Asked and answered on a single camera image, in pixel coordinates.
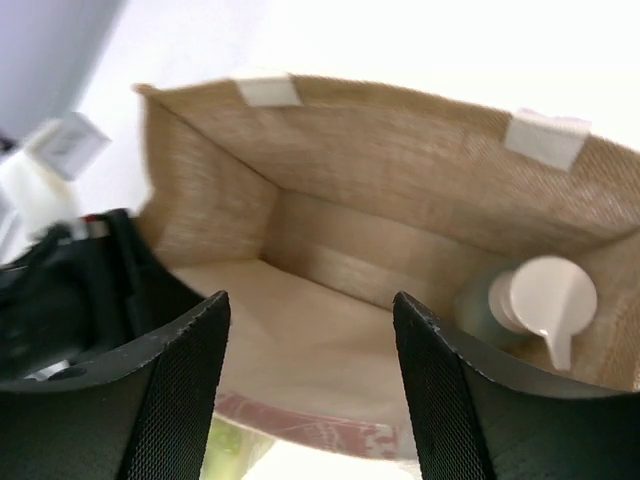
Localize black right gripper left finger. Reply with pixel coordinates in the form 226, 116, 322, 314
1, 292, 230, 479

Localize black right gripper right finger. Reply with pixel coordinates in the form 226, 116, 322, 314
393, 292, 639, 479

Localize light green lotion bottle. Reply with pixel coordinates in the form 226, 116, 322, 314
200, 416, 275, 480

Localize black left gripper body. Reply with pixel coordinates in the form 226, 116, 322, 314
1, 209, 204, 380

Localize burlap canvas tote bag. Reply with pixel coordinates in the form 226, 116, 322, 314
135, 75, 639, 460

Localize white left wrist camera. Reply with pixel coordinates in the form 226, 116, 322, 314
1, 112, 110, 238

